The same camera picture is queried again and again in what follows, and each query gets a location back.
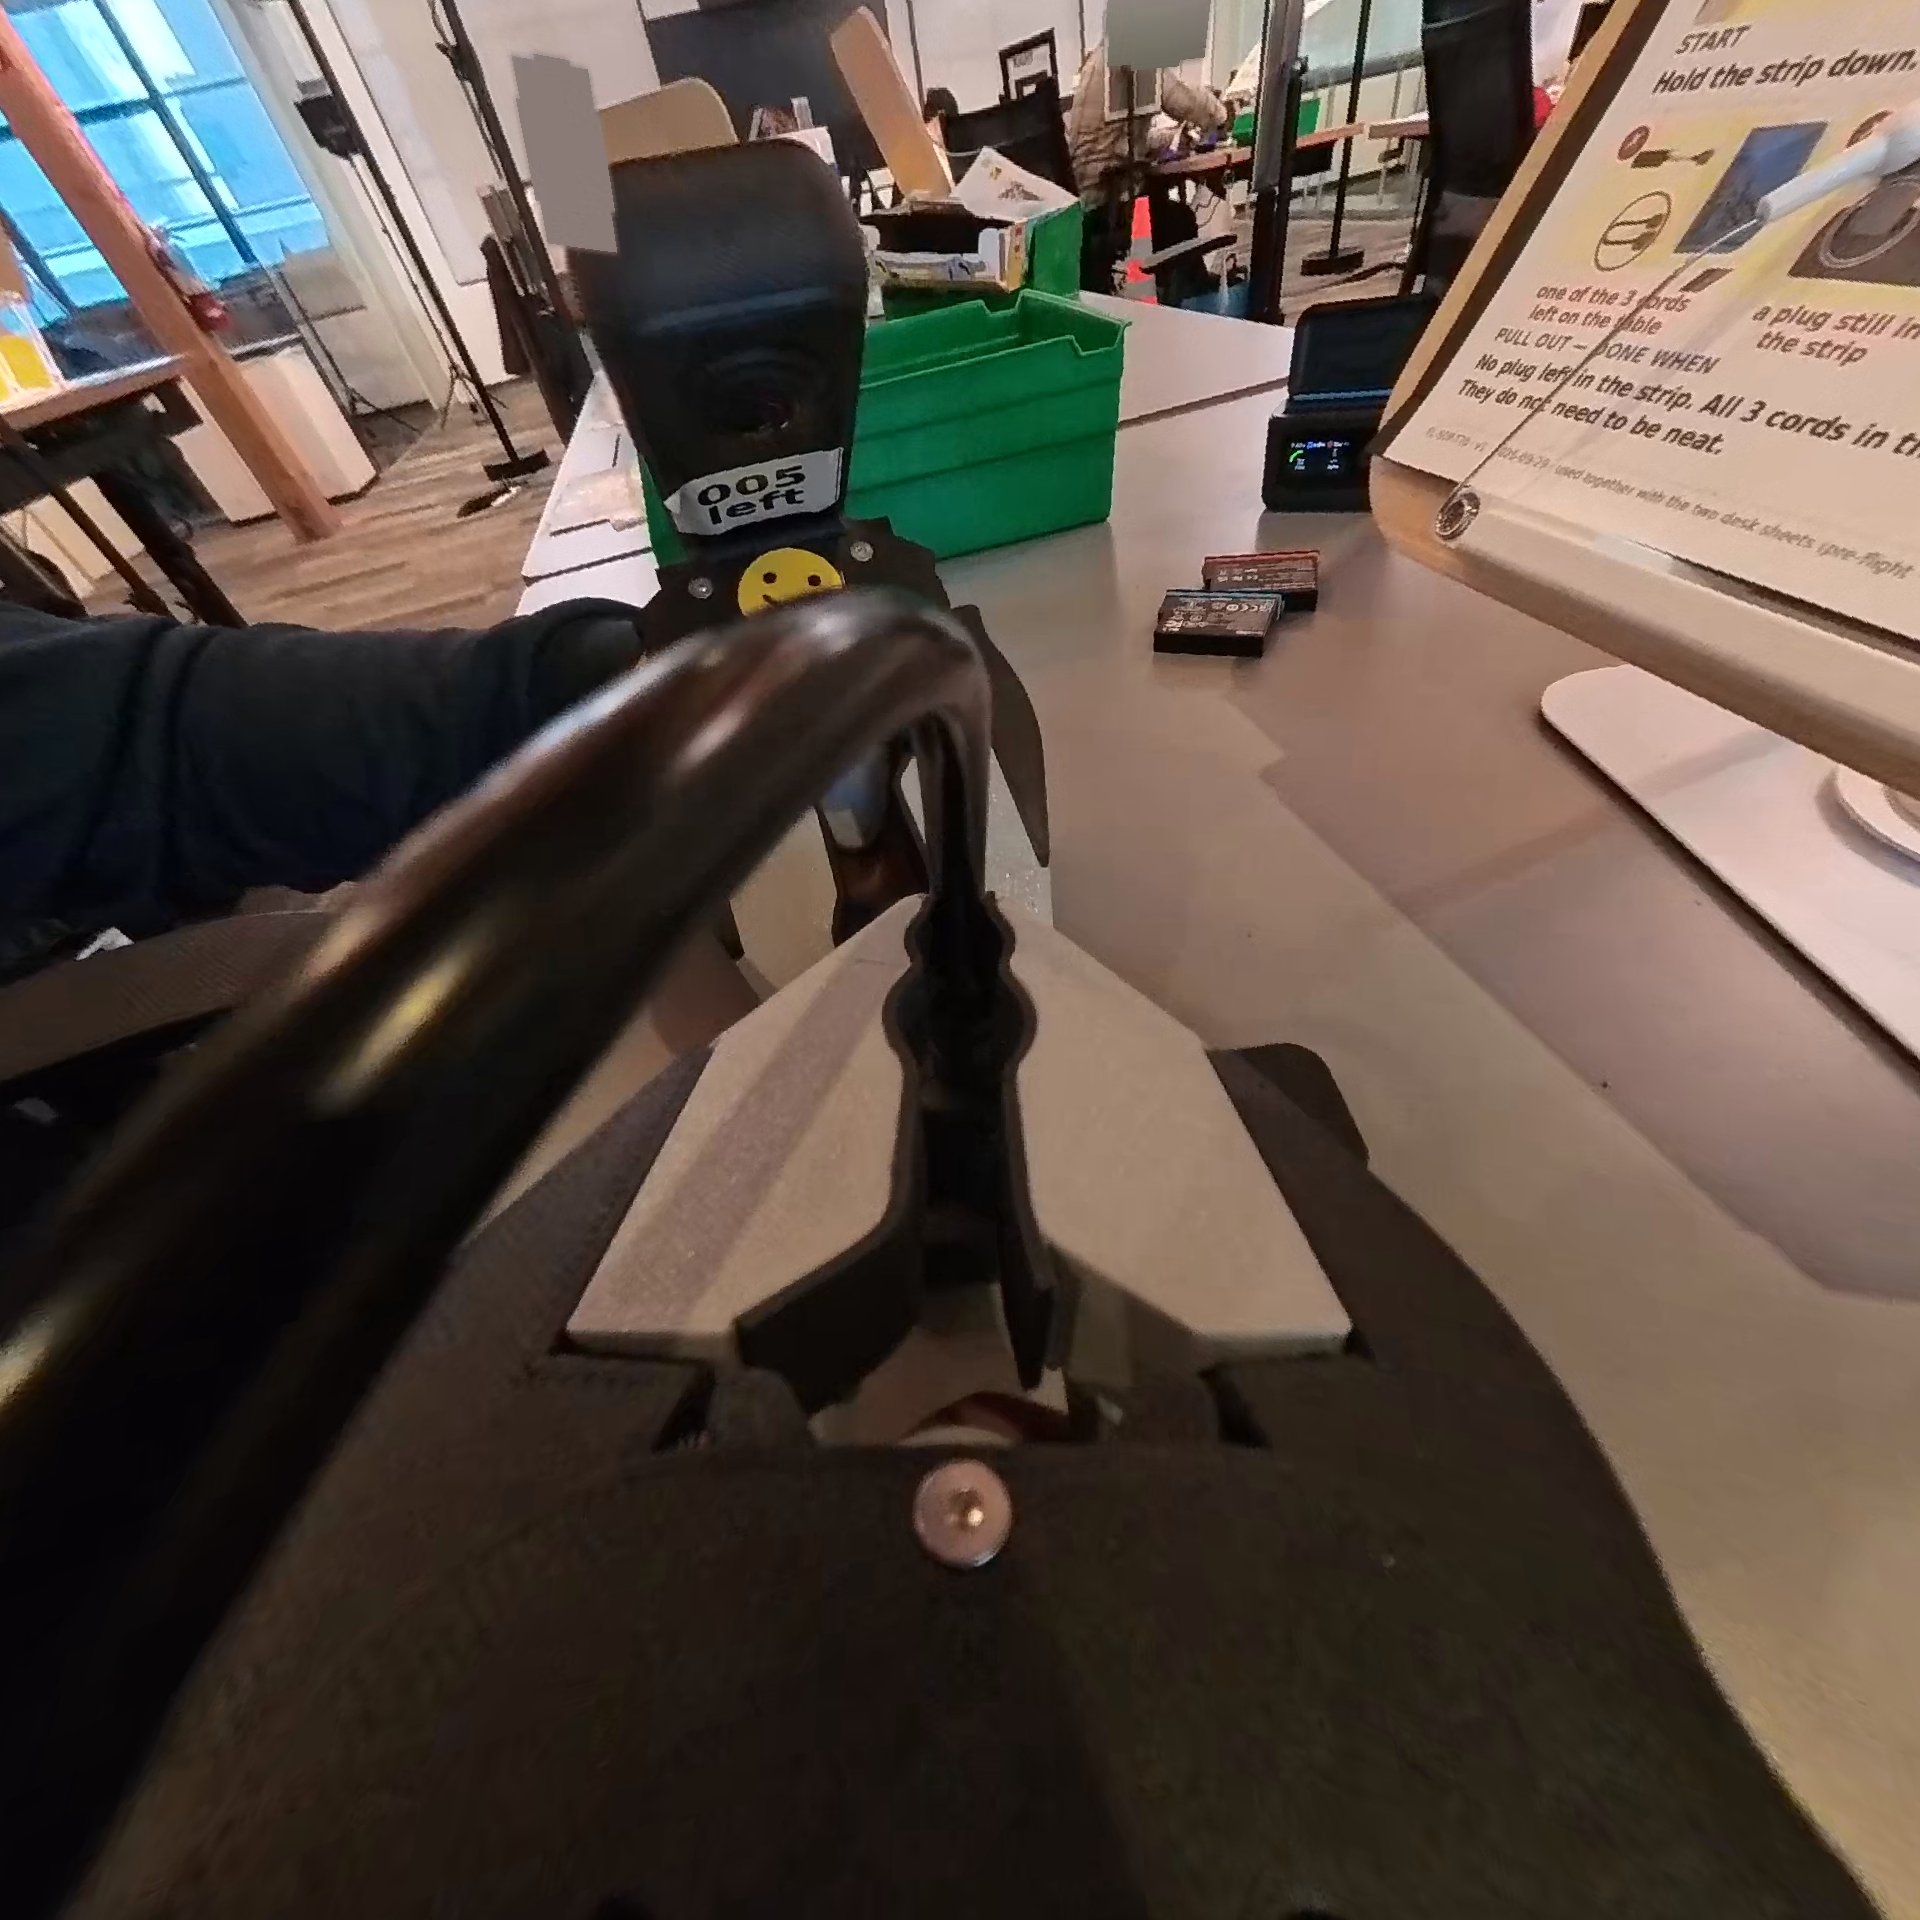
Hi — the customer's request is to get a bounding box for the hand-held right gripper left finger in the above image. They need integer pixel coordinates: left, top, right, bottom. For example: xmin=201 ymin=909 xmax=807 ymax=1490
xmin=564 ymin=894 xmax=923 ymax=1404

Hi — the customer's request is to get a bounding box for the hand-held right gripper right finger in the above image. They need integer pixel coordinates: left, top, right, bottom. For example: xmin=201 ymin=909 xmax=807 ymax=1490
xmin=990 ymin=897 xmax=1356 ymax=1395

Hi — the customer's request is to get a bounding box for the green plastic bin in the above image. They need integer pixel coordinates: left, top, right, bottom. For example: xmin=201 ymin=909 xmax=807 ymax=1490
xmin=643 ymin=286 xmax=1131 ymax=566

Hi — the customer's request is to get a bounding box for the black power plug cord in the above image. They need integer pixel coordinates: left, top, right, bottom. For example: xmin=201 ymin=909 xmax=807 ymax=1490
xmin=0 ymin=585 xmax=1058 ymax=1518

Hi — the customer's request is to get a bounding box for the person's left forearm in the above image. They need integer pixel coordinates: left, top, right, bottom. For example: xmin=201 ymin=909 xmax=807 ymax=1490
xmin=0 ymin=596 xmax=649 ymax=985

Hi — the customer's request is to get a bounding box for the cardboard box with items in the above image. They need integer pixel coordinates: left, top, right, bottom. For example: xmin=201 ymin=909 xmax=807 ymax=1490
xmin=862 ymin=146 xmax=1089 ymax=298

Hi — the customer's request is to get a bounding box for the black battery blue stripe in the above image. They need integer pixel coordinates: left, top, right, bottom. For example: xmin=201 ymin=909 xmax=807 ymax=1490
xmin=1150 ymin=587 xmax=1292 ymax=662

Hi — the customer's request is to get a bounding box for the black light stand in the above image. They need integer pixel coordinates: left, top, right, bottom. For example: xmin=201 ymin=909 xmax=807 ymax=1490
xmin=286 ymin=0 xmax=561 ymax=485

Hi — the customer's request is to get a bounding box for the black battery red stripe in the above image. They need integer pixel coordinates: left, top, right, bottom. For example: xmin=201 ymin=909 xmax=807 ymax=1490
xmin=1199 ymin=546 xmax=1325 ymax=614

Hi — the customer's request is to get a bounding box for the white cabinet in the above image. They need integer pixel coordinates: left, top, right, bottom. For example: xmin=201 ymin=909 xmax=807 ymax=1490
xmin=193 ymin=343 xmax=380 ymax=531

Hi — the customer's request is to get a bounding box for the black pole stand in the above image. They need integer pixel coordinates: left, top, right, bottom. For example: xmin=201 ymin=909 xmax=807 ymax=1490
xmin=1245 ymin=0 xmax=1359 ymax=324

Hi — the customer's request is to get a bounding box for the large window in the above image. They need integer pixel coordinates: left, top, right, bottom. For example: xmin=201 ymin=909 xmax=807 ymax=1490
xmin=0 ymin=0 xmax=345 ymax=396

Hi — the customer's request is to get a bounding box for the black battery charger case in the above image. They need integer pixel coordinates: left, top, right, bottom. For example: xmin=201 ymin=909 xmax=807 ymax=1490
xmin=1258 ymin=293 xmax=1445 ymax=517

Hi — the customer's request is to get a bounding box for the white board stand base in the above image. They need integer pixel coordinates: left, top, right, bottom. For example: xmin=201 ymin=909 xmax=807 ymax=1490
xmin=1541 ymin=661 xmax=1920 ymax=1039

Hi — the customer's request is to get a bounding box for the small wooden table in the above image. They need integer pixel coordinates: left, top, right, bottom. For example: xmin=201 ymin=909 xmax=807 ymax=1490
xmin=0 ymin=373 xmax=253 ymax=634

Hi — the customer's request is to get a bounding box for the tall black office chair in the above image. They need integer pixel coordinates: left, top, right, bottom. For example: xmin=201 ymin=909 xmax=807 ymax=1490
xmin=1414 ymin=0 xmax=1561 ymax=294

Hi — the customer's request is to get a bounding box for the wooden instruction sheet board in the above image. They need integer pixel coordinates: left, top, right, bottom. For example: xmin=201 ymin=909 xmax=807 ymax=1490
xmin=1371 ymin=0 xmax=1920 ymax=751

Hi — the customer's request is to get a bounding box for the wooden post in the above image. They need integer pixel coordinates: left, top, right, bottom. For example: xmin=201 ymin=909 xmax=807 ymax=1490
xmin=0 ymin=15 xmax=345 ymax=545

